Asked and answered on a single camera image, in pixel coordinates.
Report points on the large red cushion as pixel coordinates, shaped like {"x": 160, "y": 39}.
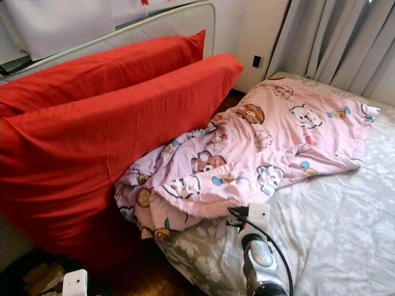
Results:
{"x": 86, "y": 166}
{"x": 117, "y": 68}

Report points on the white cloth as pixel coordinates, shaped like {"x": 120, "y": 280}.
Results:
{"x": 62, "y": 28}

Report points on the beige floral duvet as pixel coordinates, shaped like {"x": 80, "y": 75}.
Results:
{"x": 339, "y": 228}

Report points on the pink cartoon blanket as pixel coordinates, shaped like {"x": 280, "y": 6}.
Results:
{"x": 265, "y": 142}

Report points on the brown cardboard piece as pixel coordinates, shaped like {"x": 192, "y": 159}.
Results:
{"x": 43, "y": 277}

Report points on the black round bin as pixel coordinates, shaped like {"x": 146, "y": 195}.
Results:
{"x": 12, "y": 280}

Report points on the black wall socket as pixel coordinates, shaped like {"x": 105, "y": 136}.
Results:
{"x": 257, "y": 61}

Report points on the grey curtain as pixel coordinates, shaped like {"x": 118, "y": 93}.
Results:
{"x": 333, "y": 43}

